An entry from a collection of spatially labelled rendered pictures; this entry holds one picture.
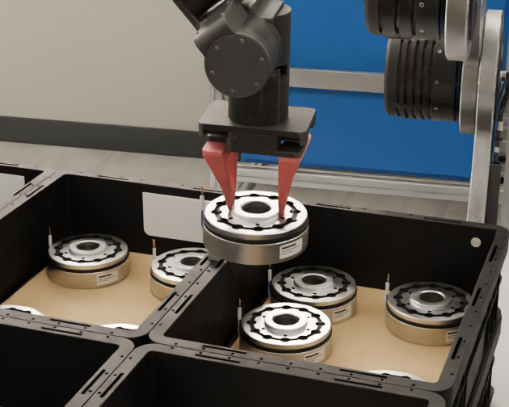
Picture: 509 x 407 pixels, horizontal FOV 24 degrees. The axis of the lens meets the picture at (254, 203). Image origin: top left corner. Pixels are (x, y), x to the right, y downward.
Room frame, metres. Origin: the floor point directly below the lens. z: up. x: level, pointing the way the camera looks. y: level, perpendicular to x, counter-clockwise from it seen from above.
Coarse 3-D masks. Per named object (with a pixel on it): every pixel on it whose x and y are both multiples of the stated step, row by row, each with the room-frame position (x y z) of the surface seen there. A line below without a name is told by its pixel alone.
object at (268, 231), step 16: (240, 192) 1.11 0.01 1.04; (256, 192) 1.11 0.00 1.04; (272, 192) 1.11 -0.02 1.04; (208, 208) 1.07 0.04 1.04; (224, 208) 1.07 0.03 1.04; (288, 208) 1.07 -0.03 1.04; (304, 208) 1.07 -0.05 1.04; (208, 224) 1.04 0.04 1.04; (224, 224) 1.03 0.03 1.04; (240, 224) 1.03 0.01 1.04; (256, 224) 1.04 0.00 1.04; (272, 224) 1.03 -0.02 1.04; (288, 224) 1.03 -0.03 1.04; (304, 224) 1.04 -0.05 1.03
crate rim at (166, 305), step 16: (64, 176) 1.46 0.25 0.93; (80, 176) 1.45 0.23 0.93; (96, 176) 1.45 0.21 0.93; (112, 176) 1.45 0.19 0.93; (32, 192) 1.39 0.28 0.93; (192, 192) 1.40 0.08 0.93; (208, 192) 1.39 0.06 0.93; (16, 208) 1.34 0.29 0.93; (192, 272) 1.16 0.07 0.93; (176, 288) 1.12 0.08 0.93; (160, 304) 1.08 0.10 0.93; (32, 320) 1.05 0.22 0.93; (48, 320) 1.05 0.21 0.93; (64, 320) 1.05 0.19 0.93; (160, 320) 1.05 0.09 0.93; (128, 336) 1.01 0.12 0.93; (144, 336) 1.02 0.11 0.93
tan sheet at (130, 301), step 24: (144, 264) 1.39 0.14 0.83; (24, 288) 1.32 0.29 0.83; (48, 288) 1.32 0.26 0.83; (72, 288) 1.32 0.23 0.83; (96, 288) 1.32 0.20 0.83; (120, 288) 1.32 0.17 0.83; (144, 288) 1.32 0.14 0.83; (48, 312) 1.26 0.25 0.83; (72, 312) 1.26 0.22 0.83; (96, 312) 1.26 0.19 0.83; (120, 312) 1.26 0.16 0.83; (144, 312) 1.26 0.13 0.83
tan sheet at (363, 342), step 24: (360, 288) 1.32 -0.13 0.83; (360, 312) 1.26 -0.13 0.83; (384, 312) 1.26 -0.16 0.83; (336, 336) 1.20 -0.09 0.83; (360, 336) 1.20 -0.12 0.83; (384, 336) 1.20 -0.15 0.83; (336, 360) 1.14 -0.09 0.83; (360, 360) 1.14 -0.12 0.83; (384, 360) 1.14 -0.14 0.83; (408, 360) 1.14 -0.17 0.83; (432, 360) 1.14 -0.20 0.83
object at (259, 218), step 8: (240, 200) 1.08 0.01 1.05; (248, 200) 1.08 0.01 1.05; (256, 200) 1.08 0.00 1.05; (264, 200) 1.08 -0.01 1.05; (272, 200) 1.08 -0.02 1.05; (232, 208) 1.06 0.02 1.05; (240, 208) 1.06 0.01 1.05; (272, 208) 1.06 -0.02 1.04; (240, 216) 1.04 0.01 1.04; (248, 216) 1.04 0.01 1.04; (256, 216) 1.04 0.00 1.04; (264, 216) 1.04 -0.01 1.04; (272, 216) 1.04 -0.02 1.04
